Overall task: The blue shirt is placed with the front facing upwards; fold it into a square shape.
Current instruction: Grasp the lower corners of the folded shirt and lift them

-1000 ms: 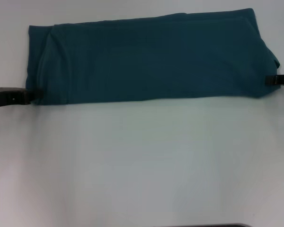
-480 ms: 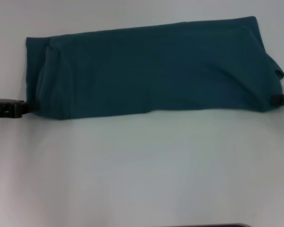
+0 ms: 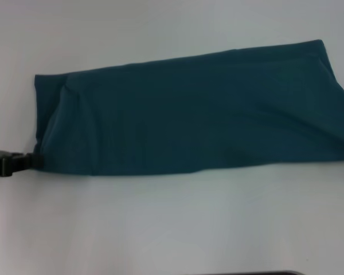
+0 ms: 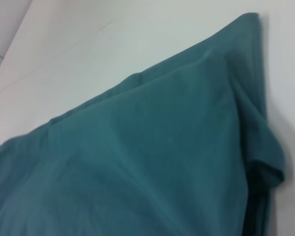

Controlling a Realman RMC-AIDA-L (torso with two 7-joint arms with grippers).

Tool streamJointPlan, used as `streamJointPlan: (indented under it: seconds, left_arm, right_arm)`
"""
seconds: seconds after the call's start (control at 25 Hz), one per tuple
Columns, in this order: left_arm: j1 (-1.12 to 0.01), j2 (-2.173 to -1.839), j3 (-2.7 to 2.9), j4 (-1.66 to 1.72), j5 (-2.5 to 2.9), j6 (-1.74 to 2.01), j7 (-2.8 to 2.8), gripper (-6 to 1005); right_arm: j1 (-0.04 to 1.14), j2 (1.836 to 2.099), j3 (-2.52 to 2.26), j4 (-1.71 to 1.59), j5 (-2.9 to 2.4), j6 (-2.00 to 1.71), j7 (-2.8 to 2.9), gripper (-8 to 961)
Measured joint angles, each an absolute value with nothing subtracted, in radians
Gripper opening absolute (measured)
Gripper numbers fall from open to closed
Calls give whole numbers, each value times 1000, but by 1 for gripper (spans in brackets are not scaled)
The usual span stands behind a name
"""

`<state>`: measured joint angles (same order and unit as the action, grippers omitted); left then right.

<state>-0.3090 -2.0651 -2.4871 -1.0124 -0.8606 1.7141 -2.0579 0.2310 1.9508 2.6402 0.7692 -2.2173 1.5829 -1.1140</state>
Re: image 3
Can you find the teal T-shirt with FREE print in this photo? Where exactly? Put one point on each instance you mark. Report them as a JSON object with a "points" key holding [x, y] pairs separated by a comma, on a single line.
{"points": [[189, 114]]}

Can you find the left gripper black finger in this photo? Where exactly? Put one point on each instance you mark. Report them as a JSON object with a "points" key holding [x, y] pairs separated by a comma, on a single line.
{"points": [[28, 161]]}

